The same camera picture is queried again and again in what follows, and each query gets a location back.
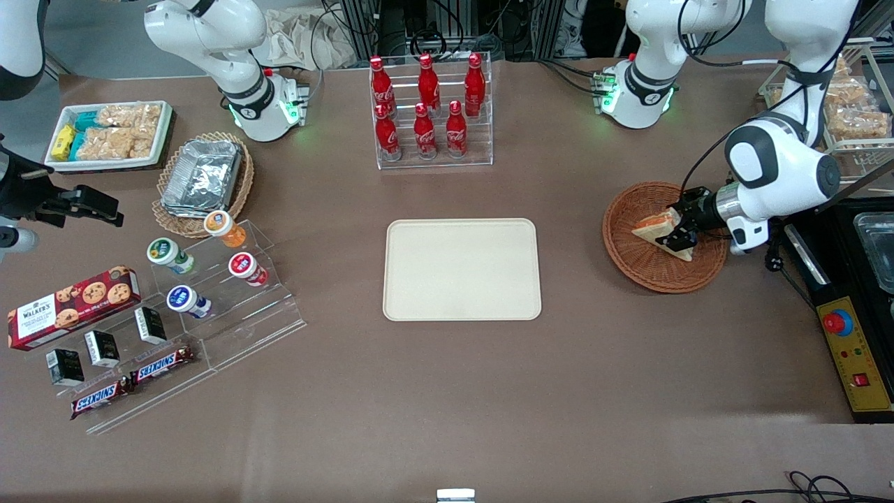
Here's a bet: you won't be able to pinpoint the red Walkers cookie box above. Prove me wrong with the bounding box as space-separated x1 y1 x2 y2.
7 265 142 351

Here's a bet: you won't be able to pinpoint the Snickers chocolate bar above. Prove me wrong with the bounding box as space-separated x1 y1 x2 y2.
69 377 134 421
129 345 197 387

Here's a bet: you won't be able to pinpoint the clear acrylic cup stand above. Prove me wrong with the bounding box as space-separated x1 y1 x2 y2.
150 219 308 372

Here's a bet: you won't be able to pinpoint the brown round wicker basket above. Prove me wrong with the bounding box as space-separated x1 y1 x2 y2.
602 182 728 294

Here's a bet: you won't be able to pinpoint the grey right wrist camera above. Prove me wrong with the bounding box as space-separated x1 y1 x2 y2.
0 225 40 256

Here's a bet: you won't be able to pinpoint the black floor cables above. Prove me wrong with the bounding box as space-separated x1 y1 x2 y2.
660 471 894 503

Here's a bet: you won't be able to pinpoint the green lid yogurt cup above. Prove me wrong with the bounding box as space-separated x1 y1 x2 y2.
146 238 196 275

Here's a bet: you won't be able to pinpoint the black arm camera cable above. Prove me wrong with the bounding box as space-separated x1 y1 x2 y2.
681 0 861 196

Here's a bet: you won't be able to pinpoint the yellow snack packet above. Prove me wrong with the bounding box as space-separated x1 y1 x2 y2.
52 124 77 162

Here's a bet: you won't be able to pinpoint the black power cable with plug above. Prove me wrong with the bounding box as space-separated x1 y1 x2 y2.
765 220 819 309

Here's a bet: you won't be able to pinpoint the orange lid yogurt cup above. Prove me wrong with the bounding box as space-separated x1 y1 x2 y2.
203 210 247 249

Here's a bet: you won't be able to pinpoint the light oval wicker basket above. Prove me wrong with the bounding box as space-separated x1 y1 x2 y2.
152 131 255 240

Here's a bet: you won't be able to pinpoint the clear metal-rimmed container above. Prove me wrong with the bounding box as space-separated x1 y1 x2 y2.
853 212 894 295

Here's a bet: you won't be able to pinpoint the triangular sandwich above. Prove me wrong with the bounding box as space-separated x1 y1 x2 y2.
632 208 694 263

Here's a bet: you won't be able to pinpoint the red lid yogurt cup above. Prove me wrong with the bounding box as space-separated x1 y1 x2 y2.
228 252 269 288

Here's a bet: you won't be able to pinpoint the silver foil container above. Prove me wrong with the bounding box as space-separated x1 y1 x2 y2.
160 139 244 218

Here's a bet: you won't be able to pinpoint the white wire rack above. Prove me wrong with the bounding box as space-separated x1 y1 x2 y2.
759 38 894 186

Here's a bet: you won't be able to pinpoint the clear rice cracker pack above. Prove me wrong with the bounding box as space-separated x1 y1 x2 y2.
80 126 156 162
96 103 163 131

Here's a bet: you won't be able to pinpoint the blue lid yogurt cup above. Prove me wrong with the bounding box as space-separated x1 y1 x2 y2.
166 285 212 320

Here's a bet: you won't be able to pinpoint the clear acrylic bottle rack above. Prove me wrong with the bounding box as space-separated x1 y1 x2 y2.
369 52 494 170

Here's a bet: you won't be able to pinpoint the white rectangular snack tray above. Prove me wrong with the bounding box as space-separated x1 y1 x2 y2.
44 100 175 174

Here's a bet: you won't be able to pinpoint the beige rectangular tray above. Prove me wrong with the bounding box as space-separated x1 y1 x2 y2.
383 219 542 322

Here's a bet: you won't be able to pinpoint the clear acrylic snack stand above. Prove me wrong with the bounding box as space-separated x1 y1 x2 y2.
24 300 217 437

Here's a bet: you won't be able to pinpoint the red cola bottle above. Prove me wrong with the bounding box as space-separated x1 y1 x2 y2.
464 52 486 118
418 53 441 112
369 56 396 116
446 100 468 159
413 103 438 161
375 103 402 162

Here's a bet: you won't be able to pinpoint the aluminium equipment frame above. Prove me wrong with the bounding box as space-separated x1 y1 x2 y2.
339 0 559 62

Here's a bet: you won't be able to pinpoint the yellow emergency stop box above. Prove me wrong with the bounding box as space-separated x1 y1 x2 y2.
816 296 894 415

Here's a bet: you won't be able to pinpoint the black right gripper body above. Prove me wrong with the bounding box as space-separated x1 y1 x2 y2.
0 136 78 228

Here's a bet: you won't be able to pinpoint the small black box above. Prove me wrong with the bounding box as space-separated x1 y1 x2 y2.
84 330 122 370
46 348 86 388
133 306 169 346

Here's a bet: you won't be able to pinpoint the black countertop appliance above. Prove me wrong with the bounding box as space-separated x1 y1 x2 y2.
782 161 894 425

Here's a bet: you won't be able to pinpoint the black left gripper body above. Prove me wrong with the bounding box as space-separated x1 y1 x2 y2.
680 186 721 235

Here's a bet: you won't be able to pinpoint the beige crumpled cloth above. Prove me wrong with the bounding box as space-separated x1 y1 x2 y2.
253 6 358 71

